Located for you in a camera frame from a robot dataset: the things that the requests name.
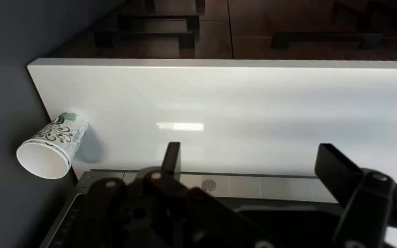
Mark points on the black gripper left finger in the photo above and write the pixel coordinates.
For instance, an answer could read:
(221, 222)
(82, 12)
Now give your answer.
(194, 202)

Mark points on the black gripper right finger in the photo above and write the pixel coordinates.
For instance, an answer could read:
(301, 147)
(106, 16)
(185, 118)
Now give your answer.
(345, 180)

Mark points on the white paper cup green print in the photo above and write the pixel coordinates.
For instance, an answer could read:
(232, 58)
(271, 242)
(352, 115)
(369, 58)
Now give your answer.
(56, 138)

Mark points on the stainless steel microwave oven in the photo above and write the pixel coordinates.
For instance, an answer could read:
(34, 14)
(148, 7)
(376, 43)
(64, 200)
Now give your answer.
(254, 187)

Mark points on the dark brown wooden cabinet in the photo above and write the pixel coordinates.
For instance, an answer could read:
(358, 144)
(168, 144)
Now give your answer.
(235, 28)

